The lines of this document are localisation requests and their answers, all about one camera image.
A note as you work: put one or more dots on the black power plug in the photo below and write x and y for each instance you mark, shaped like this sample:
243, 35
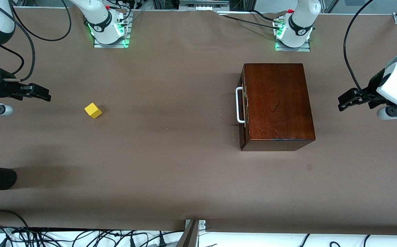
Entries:
162, 243

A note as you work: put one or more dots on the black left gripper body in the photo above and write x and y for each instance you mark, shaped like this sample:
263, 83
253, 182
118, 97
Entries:
372, 86

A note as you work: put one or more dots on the brown table cover sheet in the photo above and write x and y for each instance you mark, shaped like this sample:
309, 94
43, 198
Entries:
150, 164

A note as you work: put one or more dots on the aluminium frame with power strip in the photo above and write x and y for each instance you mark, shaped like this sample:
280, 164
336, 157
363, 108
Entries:
203, 2

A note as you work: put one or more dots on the dark metal beam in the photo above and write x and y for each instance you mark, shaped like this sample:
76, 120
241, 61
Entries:
188, 236

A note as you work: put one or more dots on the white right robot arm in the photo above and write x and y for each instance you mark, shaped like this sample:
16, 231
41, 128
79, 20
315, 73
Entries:
98, 17

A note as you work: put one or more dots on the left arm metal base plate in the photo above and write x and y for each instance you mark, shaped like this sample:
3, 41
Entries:
292, 49

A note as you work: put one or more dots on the dark brown wooden cabinet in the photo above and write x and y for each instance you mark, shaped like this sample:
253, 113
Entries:
277, 103

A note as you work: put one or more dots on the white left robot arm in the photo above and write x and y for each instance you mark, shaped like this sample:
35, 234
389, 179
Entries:
299, 24

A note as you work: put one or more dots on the yellow cube block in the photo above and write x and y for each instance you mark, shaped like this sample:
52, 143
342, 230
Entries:
93, 110

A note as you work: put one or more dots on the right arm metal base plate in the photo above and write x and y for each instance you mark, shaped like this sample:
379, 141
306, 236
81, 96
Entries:
111, 46

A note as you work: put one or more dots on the small metal bracket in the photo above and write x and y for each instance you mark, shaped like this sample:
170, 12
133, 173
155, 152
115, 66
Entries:
201, 224

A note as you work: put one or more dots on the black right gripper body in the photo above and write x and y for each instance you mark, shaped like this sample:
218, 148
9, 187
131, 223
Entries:
6, 87

